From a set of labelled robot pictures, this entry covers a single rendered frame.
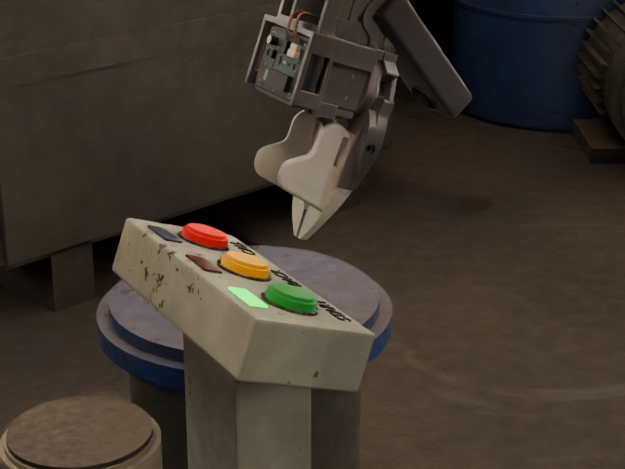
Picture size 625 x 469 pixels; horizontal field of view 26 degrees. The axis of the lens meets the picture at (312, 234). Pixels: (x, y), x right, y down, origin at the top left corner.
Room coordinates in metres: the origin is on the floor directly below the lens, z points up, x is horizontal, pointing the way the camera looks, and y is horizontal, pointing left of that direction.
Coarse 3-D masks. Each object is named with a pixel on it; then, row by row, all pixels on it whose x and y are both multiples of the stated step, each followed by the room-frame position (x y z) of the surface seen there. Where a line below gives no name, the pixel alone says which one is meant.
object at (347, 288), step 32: (288, 256) 1.45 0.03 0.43; (320, 256) 1.45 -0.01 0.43; (128, 288) 1.36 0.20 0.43; (320, 288) 1.36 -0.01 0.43; (352, 288) 1.36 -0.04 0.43; (128, 320) 1.28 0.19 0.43; (160, 320) 1.28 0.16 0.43; (384, 320) 1.31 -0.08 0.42; (128, 352) 1.23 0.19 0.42; (160, 352) 1.22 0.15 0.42; (160, 384) 1.22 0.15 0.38; (160, 416) 1.25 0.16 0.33; (320, 416) 1.25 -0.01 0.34; (352, 416) 1.29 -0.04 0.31; (320, 448) 1.25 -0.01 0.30; (352, 448) 1.29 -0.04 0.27
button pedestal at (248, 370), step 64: (128, 256) 1.05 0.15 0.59; (256, 256) 1.07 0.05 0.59; (192, 320) 0.94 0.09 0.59; (256, 320) 0.88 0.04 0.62; (320, 320) 0.92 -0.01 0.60; (192, 384) 1.01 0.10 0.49; (256, 384) 0.95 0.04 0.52; (320, 384) 0.90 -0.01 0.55; (192, 448) 1.02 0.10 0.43; (256, 448) 0.95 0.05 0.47
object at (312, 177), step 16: (336, 128) 0.93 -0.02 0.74; (320, 144) 0.93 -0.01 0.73; (336, 144) 0.93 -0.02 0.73; (288, 160) 0.92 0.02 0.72; (304, 160) 0.92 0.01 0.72; (320, 160) 0.93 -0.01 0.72; (336, 160) 0.94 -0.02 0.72; (288, 176) 0.91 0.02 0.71; (304, 176) 0.92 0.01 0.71; (320, 176) 0.93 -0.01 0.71; (336, 176) 0.93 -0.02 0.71; (288, 192) 0.92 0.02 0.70; (304, 192) 0.92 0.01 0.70; (320, 192) 0.93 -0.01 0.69; (336, 192) 0.92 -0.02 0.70; (320, 208) 0.93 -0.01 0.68; (336, 208) 0.93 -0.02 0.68; (304, 224) 0.94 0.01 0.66; (320, 224) 0.93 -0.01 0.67
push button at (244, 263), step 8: (224, 256) 1.00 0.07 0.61; (232, 256) 1.00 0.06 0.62; (240, 256) 1.01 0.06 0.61; (248, 256) 1.01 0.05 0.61; (224, 264) 0.99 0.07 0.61; (232, 264) 0.99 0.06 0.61; (240, 264) 0.99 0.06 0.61; (248, 264) 0.99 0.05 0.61; (256, 264) 0.99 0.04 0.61; (264, 264) 1.00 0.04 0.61; (240, 272) 0.98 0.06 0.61; (248, 272) 0.99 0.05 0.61; (256, 272) 0.99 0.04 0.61; (264, 272) 0.99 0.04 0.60
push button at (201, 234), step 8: (192, 224) 1.07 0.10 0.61; (200, 224) 1.08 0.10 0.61; (184, 232) 1.06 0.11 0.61; (192, 232) 1.06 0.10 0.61; (200, 232) 1.05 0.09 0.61; (208, 232) 1.06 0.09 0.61; (216, 232) 1.07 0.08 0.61; (192, 240) 1.05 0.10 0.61; (200, 240) 1.05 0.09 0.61; (208, 240) 1.05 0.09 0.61; (216, 240) 1.05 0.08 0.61; (224, 240) 1.06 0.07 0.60
